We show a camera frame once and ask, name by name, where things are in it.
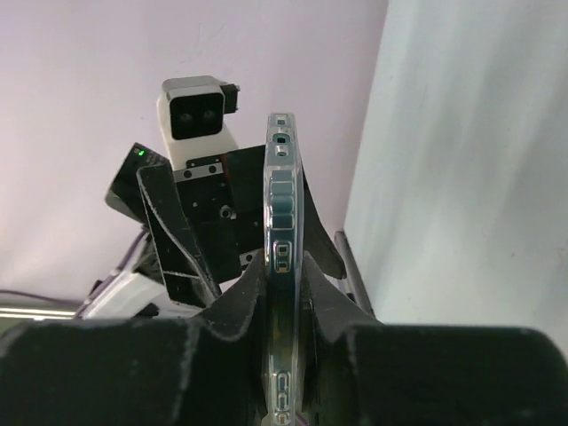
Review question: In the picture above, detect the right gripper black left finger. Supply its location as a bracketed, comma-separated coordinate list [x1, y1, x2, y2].
[1, 256, 266, 425]

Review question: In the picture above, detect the phone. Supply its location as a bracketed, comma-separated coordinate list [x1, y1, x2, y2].
[263, 113, 304, 425]

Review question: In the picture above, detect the aluminium front frame rail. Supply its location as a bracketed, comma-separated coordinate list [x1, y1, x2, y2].
[0, 306, 75, 321]

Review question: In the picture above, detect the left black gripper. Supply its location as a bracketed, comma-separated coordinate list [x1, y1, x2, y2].
[137, 146, 346, 307]

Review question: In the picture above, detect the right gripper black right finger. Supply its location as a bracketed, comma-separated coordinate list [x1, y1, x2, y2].
[302, 256, 567, 425]

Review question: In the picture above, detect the left aluminium frame post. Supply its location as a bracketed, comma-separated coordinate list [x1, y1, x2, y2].
[334, 231, 375, 317]

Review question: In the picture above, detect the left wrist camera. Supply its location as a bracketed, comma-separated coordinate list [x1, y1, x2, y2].
[156, 75, 241, 170]

